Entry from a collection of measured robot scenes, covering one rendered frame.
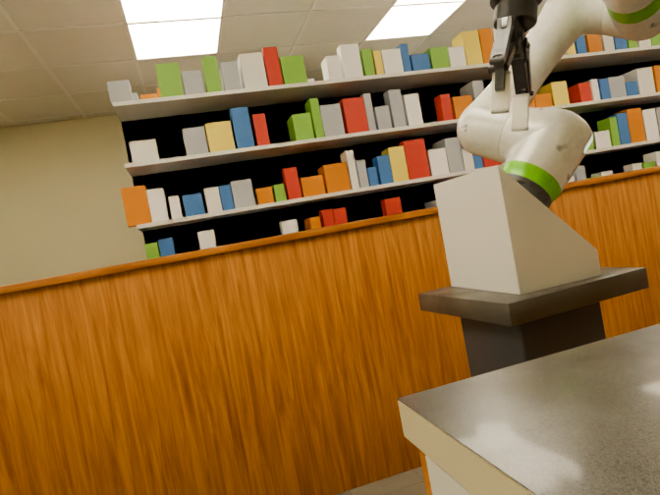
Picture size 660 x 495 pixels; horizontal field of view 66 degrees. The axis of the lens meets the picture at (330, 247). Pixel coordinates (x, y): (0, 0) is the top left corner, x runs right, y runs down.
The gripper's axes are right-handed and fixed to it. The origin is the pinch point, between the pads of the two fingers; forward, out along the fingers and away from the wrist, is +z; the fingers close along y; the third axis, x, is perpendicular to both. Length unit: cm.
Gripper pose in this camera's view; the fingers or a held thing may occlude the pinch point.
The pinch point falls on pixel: (511, 116)
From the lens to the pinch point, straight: 101.1
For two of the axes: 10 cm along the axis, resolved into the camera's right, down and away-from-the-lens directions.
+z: -0.5, 10.0, 0.0
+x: -8.3, -0.4, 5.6
